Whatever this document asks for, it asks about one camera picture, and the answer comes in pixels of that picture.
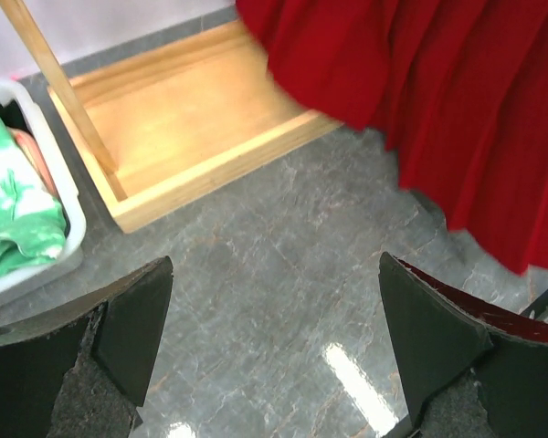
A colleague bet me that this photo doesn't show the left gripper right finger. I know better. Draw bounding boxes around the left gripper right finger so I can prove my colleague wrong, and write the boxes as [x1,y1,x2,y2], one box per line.
[379,254,548,437]

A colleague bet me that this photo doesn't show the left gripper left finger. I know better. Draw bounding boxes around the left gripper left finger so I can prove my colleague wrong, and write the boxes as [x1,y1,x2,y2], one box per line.
[0,256,174,437]

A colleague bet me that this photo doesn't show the red skirt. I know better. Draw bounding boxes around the red skirt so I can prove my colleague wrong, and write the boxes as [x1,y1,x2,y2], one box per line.
[236,0,548,273]

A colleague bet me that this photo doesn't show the white laundry basket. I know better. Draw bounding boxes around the white laundry basket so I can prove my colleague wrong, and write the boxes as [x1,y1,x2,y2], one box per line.
[0,79,87,307]

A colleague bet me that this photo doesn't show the green white cloth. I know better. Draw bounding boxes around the green white cloth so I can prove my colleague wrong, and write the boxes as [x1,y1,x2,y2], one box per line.
[0,118,67,277]

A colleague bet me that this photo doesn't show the pink cloth in basket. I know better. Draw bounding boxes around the pink cloth in basket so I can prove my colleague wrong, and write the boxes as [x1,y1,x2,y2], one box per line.
[8,128,58,198]

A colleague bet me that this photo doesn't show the wooden clothes rack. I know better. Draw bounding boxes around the wooden clothes rack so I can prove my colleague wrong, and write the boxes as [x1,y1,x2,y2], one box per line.
[0,1,337,233]

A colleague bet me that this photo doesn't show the black cloth in basket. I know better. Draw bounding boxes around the black cloth in basket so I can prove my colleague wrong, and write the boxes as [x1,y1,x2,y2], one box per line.
[0,99,32,134]

